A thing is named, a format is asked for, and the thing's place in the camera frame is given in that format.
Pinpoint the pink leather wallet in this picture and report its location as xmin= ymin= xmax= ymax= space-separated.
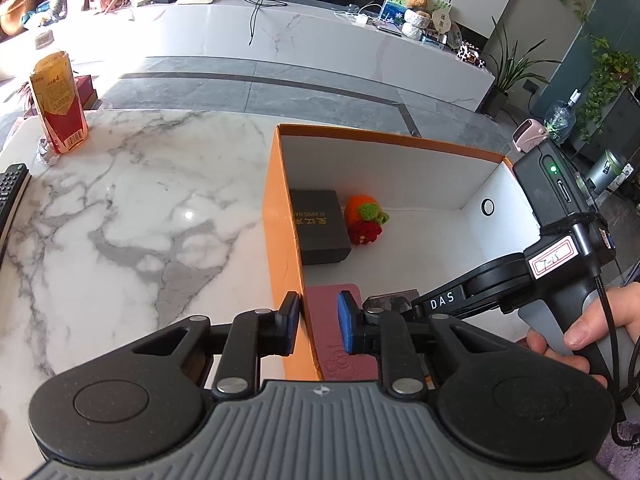
xmin=306 ymin=284 xmax=378 ymax=382

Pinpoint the black textured gift box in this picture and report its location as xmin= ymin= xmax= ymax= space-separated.
xmin=290 ymin=190 xmax=352 ymax=266

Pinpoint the orange red crochet toy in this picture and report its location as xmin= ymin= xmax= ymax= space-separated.
xmin=344 ymin=195 xmax=390 ymax=245

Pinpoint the person's right hand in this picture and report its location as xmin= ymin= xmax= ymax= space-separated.
xmin=518 ymin=282 xmax=640 ymax=387

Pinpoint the grey trash bin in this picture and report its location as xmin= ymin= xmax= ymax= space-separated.
xmin=586 ymin=148 xmax=626 ymax=194

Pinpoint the orange cardboard storage box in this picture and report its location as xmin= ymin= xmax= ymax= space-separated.
xmin=261 ymin=122 xmax=547 ymax=382

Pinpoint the pink small heater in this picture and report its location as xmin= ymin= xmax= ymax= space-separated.
xmin=512 ymin=118 xmax=548 ymax=153

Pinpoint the blue water jug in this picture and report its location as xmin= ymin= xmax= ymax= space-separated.
xmin=542 ymin=89 xmax=582 ymax=145

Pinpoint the hanging ivy plant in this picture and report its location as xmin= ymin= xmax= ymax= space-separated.
xmin=577 ymin=36 xmax=639 ymax=143

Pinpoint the potted green plant right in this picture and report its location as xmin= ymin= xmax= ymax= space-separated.
xmin=480 ymin=18 xmax=560 ymax=119

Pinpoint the cow figurine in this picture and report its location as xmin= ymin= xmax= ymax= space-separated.
xmin=456 ymin=42 xmax=485 ymax=68

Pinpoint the purple fluffy cloth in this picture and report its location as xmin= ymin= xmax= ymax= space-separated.
xmin=597 ymin=417 xmax=640 ymax=480

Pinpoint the brown teddy bear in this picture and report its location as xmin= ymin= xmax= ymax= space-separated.
xmin=406 ymin=0 xmax=430 ymax=14

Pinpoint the black remote control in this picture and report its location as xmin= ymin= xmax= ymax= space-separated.
xmin=0 ymin=162 xmax=30 ymax=247

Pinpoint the white marble tv cabinet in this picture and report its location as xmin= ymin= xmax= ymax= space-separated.
xmin=29 ymin=0 xmax=497 ymax=114

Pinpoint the red gift box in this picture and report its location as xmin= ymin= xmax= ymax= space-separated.
xmin=74 ymin=75 xmax=98 ymax=110

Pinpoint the red yellow drink carton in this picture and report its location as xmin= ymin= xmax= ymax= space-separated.
xmin=29 ymin=51 xmax=89 ymax=155

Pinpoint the green picture board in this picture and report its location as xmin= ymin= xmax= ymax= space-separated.
xmin=378 ymin=0 xmax=452 ymax=35

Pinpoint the orange round vase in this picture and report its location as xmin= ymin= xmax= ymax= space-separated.
xmin=1 ymin=0 xmax=32 ymax=37

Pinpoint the black cable on cabinet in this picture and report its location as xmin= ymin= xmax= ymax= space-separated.
xmin=234 ymin=0 xmax=292 ymax=47

